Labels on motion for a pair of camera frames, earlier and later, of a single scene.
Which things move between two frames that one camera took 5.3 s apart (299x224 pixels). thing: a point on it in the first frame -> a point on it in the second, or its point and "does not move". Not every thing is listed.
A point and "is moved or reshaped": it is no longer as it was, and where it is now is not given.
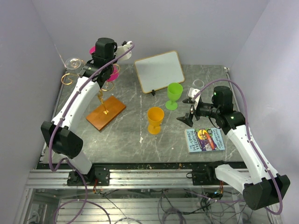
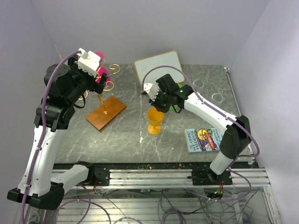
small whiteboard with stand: (158, 71) does not move
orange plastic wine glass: (155, 115) does not move
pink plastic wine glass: (115, 72) is moved or reshaped
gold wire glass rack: (101, 117) does not move
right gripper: (186, 119) -> (155, 103)
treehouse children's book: (204, 140) does not move
